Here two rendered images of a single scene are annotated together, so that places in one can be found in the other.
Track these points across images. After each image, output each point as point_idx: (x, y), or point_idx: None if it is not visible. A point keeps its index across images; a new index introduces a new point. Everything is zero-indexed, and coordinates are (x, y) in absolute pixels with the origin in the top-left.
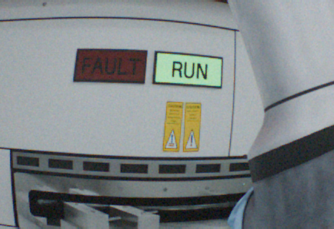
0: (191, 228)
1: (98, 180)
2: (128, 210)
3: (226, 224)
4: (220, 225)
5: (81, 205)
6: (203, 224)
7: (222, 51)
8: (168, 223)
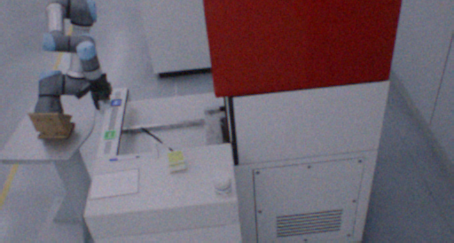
0: (209, 132)
1: (224, 108)
2: (213, 116)
3: (210, 141)
4: (209, 139)
5: (215, 107)
6: (214, 137)
7: (226, 101)
8: (220, 130)
